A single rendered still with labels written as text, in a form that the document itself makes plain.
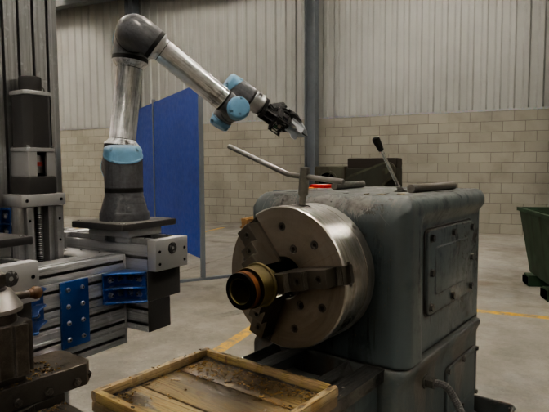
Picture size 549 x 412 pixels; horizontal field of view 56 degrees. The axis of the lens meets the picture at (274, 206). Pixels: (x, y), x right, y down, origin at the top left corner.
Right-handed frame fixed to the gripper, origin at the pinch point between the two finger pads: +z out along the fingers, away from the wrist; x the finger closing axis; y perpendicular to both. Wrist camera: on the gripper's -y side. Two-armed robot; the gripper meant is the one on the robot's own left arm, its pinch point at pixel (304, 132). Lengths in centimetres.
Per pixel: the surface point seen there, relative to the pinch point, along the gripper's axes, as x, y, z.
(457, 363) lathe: 14, 83, 49
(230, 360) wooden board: -1, 105, -13
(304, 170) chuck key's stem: 33, 77, -22
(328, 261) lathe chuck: 29, 94, -10
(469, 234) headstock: 34, 56, 37
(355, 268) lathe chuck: 31, 94, -5
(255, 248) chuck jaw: 19, 91, -22
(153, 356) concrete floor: -229, -32, 47
